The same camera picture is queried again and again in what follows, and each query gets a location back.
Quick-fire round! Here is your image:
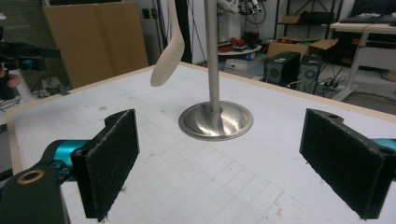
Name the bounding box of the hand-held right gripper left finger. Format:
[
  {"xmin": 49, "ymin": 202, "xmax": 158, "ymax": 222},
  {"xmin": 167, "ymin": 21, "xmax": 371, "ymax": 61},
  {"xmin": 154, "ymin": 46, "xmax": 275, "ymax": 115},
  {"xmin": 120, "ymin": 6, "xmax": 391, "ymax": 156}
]
[{"xmin": 70, "ymin": 108, "xmax": 140, "ymax": 222}]

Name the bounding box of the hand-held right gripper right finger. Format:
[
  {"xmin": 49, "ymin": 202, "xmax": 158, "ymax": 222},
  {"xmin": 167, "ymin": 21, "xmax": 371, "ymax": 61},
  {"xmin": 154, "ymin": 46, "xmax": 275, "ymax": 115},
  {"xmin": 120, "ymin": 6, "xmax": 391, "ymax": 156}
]
[{"xmin": 299, "ymin": 107, "xmax": 396, "ymax": 220}]

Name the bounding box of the metal stand with round base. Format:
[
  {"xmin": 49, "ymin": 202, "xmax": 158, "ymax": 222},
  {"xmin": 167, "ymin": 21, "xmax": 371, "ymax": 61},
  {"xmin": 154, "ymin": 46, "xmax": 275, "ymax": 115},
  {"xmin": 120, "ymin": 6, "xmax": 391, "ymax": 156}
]
[{"xmin": 177, "ymin": 0, "xmax": 254, "ymax": 142}]

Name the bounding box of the beige wooden spoon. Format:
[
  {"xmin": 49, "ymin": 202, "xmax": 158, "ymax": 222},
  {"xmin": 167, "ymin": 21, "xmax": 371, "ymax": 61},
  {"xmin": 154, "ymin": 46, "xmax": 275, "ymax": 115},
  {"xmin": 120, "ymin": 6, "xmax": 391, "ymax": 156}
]
[{"xmin": 149, "ymin": 0, "xmax": 186, "ymax": 88}]

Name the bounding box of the large cardboard sheet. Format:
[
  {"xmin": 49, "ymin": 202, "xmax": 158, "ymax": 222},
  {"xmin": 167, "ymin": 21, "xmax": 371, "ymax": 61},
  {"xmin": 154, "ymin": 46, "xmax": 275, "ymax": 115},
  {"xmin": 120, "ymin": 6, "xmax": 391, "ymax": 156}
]
[{"xmin": 42, "ymin": 1, "xmax": 149, "ymax": 90}]

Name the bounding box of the grey computer tower with fan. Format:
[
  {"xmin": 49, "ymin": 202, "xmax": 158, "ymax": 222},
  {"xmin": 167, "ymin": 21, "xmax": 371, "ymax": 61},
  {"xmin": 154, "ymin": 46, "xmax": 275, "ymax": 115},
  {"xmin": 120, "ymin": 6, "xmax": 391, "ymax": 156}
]
[{"xmin": 298, "ymin": 58, "xmax": 329, "ymax": 93}]

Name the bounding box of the black computer tower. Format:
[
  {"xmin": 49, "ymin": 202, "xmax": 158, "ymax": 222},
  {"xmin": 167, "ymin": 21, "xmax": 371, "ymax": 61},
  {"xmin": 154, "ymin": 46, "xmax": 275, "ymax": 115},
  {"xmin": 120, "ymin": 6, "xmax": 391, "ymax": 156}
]
[{"xmin": 263, "ymin": 51, "xmax": 302, "ymax": 88}]

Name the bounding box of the low open cardboard box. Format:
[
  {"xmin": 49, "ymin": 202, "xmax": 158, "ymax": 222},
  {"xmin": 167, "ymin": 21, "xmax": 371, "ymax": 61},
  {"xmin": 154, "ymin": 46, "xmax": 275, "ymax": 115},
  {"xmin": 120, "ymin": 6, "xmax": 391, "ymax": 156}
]
[{"xmin": 266, "ymin": 37, "xmax": 339, "ymax": 60}]

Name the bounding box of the wooden desk with white legs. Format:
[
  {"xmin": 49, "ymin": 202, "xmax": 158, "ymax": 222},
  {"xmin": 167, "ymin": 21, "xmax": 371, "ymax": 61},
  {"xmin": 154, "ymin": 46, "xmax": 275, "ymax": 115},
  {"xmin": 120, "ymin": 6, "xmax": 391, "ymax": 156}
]
[{"xmin": 330, "ymin": 21, "xmax": 396, "ymax": 101}]

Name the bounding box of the black keyboard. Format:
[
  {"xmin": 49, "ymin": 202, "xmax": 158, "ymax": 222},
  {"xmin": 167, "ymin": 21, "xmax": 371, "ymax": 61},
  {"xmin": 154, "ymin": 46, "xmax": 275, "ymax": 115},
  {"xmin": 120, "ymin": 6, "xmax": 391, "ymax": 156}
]
[{"xmin": 339, "ymin": 13, "xmax": 396, "ymax": 24}]

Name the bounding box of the black shelf rack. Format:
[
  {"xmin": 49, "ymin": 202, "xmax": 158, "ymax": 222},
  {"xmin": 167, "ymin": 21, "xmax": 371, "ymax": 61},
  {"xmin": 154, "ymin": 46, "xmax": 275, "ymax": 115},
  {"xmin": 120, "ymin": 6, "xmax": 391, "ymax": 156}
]
[{"xmin": 274, "ymin": 0, "xmax": 344, "ymax": 40}]

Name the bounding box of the round white table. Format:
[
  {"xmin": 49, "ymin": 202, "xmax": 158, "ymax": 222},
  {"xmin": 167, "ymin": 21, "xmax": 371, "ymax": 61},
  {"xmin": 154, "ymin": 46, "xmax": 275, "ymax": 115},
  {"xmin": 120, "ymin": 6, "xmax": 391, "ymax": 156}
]
[{"xmin": 218, "ymin": 44, "xmax": 263, "ymax": 62}]

